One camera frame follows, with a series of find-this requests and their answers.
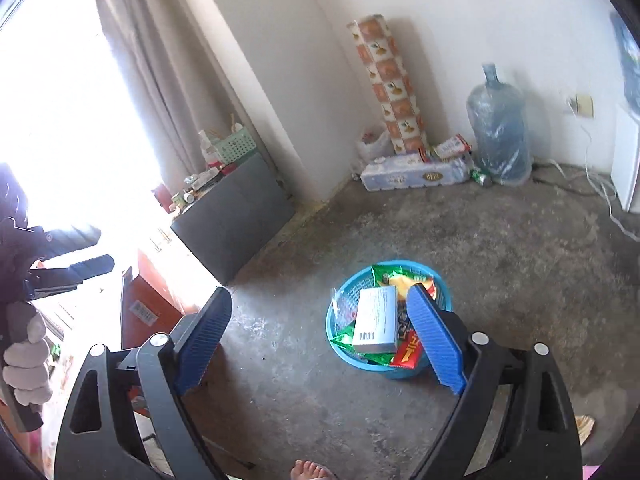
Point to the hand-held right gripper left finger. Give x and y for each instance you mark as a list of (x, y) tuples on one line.
[(205, 342)]

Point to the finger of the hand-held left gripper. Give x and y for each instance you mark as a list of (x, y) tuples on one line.
[(70, 240), (75, 272)]

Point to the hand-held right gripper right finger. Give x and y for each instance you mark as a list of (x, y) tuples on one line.
[(435, 342)]

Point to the red snack packet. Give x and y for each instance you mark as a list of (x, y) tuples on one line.
[(406, 350)]

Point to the yellow snack packet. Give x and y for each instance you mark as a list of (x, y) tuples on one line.
[(412, 287)]

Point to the small white box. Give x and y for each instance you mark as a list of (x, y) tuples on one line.
[(375, 320)]

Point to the blue plastic basket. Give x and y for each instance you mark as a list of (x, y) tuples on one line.
[(375, 366)]

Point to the green snack bag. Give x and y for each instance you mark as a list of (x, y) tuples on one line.
[(390, 275)]

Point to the green and white snack packet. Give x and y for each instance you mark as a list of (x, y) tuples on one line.
[(350, 342)]

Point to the clear plastic cup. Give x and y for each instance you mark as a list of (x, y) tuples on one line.
[(346, 305)]

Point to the person's left hand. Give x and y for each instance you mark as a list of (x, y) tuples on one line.
[(30, 370)]

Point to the red-brown cardboard box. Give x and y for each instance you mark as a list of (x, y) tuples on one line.
[(150, 290)]

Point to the black cabinet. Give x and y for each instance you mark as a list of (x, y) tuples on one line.
[(235, 225)]

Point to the white detergent bottle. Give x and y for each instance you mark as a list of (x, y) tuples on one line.
[(207, 147)]

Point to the person's bare foot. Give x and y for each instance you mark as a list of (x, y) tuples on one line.
[(310, 471)]

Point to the green can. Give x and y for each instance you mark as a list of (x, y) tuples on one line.
[(481, 177)]

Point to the tissue roll pack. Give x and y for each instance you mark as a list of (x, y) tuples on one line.
[(410, 172)]

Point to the tan slipper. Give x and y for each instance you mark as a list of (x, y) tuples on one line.
[(585, 429)]

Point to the green storage basket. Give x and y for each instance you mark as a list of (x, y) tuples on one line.
[(235, 147)]

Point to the red and white carton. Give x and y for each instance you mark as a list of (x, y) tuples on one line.
[(450, 147)]

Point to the beige curtain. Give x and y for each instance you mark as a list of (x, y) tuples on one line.
[(160, 60)]

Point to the white plastic bag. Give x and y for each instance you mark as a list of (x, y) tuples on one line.
[(372, 147)]

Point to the blue water jug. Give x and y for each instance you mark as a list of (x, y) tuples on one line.
[(500, 130)]

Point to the patterned paper roll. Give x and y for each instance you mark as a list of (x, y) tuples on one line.
[(390, 85)]

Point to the white appliance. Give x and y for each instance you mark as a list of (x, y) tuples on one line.
[(627, 160)]

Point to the wall socket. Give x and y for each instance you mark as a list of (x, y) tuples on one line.
[(582, 105)]

